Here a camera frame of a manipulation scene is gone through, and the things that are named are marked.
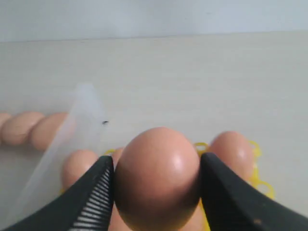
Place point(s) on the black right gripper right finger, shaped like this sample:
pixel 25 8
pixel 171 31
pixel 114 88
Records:
pixel 231 204

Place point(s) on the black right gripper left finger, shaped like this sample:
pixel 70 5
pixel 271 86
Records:
pixel 86 206

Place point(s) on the brown egg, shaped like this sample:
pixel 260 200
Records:
pixel 116 154
pixel 157 181
pixel 196 223
pixel 4 117
pixel 16 130
pixel 45 131
pixel 235 151
pixel 76 165

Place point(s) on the clear plastic bin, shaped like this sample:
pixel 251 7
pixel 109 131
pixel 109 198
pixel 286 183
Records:
pixel 29 178

